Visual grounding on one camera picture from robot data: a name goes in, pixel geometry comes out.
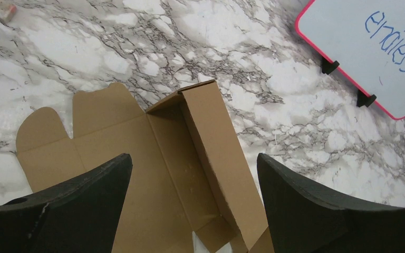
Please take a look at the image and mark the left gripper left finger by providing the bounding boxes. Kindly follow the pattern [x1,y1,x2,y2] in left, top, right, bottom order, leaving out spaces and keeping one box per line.
[0,153,132,252]

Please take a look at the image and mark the black whiteboard stand foot left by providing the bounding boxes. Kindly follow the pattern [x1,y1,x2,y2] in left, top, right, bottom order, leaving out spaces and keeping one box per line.
[321,57,340,75]

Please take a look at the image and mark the black whiteboard stand foot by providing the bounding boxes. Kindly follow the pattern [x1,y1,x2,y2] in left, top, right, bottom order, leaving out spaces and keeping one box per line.
[321,57,340,75]
[356,90,377,108]

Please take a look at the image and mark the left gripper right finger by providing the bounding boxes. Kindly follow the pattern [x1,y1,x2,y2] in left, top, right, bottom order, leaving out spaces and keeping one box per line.
[257,153,405,252]

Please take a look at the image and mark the brown cardboard box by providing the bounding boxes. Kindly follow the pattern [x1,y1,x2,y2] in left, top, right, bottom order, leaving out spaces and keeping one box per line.
[16,80,274,252]

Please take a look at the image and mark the black whiteboard stand foot right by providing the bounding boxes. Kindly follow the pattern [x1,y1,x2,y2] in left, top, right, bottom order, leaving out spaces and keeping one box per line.
[356,90,377,108]

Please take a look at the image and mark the pink framed whiteboard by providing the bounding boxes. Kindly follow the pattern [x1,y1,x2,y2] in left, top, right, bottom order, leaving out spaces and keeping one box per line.
[295,0,405,120]

